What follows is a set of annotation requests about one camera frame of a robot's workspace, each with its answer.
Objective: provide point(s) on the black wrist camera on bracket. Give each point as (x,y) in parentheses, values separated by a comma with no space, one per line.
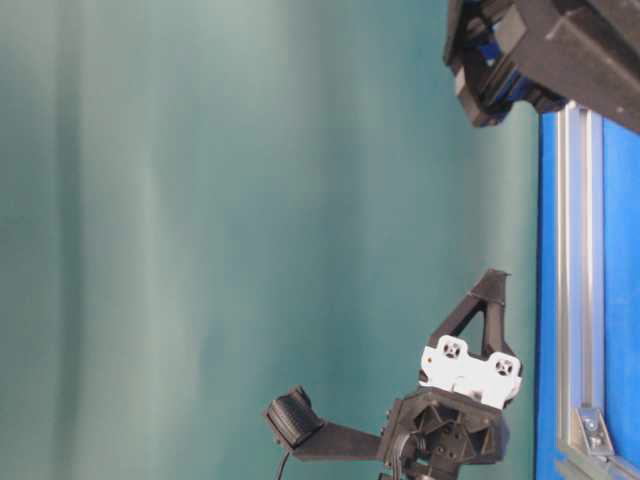
(308,437)

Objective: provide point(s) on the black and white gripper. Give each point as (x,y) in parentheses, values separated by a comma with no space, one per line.
(455,417)

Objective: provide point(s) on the silver corner bracket with bolts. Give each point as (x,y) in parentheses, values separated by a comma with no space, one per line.
(592,431)

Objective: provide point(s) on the black blue near gripper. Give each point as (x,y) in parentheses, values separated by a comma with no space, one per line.
(546,53)

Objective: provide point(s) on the aluminium extrusion frame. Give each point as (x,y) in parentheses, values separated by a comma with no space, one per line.
(580,292)

